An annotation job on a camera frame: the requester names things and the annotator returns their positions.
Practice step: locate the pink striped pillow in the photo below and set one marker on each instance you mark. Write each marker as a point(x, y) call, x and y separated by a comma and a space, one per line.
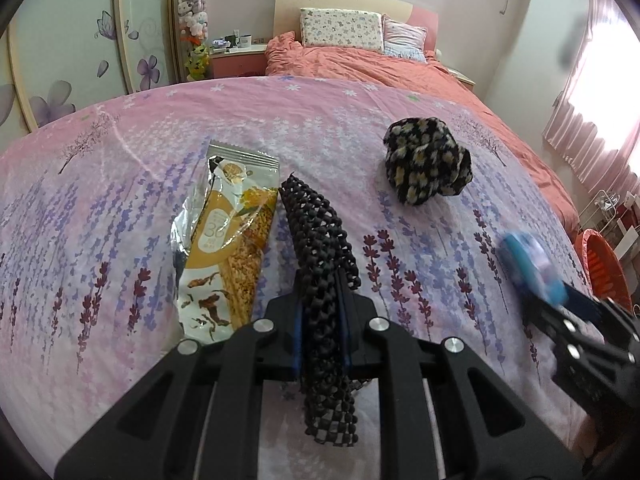
point(404, 40)

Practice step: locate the cream nightstand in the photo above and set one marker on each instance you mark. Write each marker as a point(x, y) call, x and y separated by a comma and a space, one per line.
point(460, 76)

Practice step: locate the coral bed blanket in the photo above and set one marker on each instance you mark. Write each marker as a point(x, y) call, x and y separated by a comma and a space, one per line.
point(400, 80)

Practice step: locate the floral wardrobe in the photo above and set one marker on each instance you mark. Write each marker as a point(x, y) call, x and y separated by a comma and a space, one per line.
point(75, 35)

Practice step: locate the pink curtain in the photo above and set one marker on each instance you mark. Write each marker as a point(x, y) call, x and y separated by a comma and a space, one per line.
point(600, 85)

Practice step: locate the pink floral printed blanket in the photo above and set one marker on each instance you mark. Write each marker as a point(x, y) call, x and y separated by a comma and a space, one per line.
point(150, 170)

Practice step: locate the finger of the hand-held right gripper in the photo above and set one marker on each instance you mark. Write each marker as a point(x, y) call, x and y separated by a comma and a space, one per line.
point(582, 300)
point(550, 322)

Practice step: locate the orange plastic basket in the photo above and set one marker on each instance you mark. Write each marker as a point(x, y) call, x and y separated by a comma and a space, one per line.
point(600, 265)

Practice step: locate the yellow snack packet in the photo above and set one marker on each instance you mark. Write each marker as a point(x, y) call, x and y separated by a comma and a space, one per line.
point(225, 240)

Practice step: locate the light blue round object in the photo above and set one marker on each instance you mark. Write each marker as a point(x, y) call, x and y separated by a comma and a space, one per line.
point(532, 265)

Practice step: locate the clear tube of plush toys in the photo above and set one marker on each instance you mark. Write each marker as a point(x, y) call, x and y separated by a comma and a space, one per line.
point(194, 25)

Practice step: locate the pink nightstand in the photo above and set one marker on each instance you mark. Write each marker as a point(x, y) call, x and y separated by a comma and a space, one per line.
point(237, 62)

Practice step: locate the white floral pillow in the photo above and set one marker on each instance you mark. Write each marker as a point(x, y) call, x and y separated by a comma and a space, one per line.
point(340, 30)

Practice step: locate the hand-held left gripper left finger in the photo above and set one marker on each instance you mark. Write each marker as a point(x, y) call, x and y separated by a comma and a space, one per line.
point(298, 335)

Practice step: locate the black floral cloth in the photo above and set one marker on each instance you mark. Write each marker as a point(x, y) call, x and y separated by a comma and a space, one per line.
point(425, 160)

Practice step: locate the white mug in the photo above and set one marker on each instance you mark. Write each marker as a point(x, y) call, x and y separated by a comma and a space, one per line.
point(243, 41)

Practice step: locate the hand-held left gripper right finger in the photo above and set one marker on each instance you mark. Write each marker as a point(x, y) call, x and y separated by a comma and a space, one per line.
point(347, 355)

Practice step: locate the black mesh mat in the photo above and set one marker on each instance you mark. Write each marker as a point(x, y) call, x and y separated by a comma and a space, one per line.
point(320, 240)

